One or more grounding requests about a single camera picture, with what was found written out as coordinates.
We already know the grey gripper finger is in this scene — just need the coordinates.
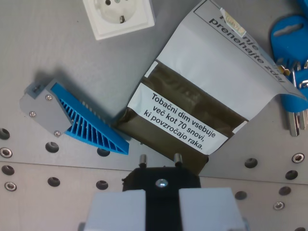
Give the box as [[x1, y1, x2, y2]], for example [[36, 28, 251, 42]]
[[77, 190, 147, 231], [178, 187, 250, 231]]

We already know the black two-pin power plug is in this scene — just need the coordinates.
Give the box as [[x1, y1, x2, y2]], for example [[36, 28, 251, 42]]
[[121, 153, 202, 231]]

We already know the tobacco pouch with warning text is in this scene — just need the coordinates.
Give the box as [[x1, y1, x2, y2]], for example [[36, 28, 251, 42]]
[[111, 0, 308, 176]]

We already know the small blue key fob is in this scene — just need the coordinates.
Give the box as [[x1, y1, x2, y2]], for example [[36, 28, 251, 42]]
[[281, 69, 308, 114]]

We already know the large blue key fob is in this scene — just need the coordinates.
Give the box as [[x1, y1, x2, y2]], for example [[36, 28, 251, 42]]
[[270, 14, 308, 64]]

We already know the blue ribbed finger grey mount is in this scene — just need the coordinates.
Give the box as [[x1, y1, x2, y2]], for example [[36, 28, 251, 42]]
[[19, 77, 130, 155]]

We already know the white wall socket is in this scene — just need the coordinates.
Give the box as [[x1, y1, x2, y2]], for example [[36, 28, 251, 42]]
[[82, 0, 156, 41]]

